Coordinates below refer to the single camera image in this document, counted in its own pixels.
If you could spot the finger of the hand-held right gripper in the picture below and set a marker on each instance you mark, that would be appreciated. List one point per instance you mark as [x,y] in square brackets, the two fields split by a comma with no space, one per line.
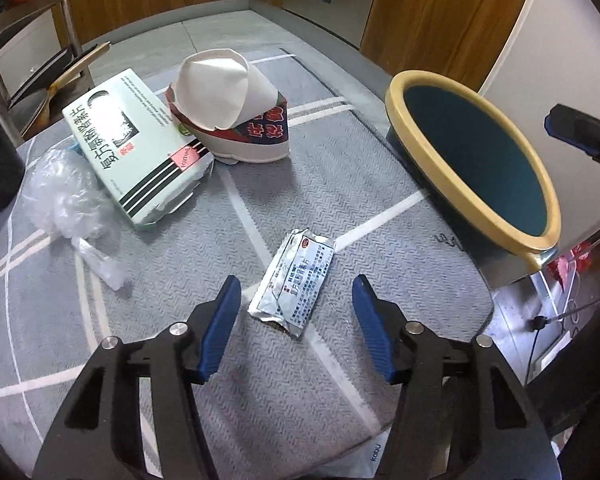
[580,127]

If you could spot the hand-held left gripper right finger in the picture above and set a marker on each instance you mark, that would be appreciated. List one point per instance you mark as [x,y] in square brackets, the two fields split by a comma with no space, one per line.
[375,327]

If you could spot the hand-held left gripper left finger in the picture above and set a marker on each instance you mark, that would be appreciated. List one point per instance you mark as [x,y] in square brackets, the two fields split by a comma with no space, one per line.
[220,325]

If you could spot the small silver foil packet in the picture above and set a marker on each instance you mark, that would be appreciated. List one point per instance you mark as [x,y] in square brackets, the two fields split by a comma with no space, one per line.
[295,285]

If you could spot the blue bin with yellow rim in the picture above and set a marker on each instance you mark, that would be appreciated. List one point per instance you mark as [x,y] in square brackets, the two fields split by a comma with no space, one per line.
[480,160]

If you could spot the white and green medicine box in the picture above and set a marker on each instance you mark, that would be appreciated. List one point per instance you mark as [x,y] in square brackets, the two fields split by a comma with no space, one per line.
[130,150]

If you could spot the clear plastic bag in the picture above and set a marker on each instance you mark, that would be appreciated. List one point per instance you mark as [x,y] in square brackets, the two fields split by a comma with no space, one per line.
[60,195]

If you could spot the crushed paper bowl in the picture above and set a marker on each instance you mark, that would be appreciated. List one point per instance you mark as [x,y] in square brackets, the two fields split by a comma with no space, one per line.
[215,90]

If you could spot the red packaging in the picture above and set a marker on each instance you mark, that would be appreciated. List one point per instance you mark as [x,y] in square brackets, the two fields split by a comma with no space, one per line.
[570,260]

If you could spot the grey checked blanket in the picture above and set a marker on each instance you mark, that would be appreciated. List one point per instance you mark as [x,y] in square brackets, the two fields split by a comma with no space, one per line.
[330,185]

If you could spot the tall wooden cabinet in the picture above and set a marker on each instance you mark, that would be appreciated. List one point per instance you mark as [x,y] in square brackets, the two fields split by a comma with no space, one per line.
[445,15]

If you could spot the stainless steel oven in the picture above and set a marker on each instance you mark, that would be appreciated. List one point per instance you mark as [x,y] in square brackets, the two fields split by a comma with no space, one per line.
[340,5]

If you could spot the wooden cutting board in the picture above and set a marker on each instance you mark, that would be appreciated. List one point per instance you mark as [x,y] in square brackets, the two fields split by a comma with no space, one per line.
[77,67]

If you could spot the metal chair with items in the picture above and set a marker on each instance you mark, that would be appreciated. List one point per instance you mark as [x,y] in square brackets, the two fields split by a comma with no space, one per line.
[25,7]

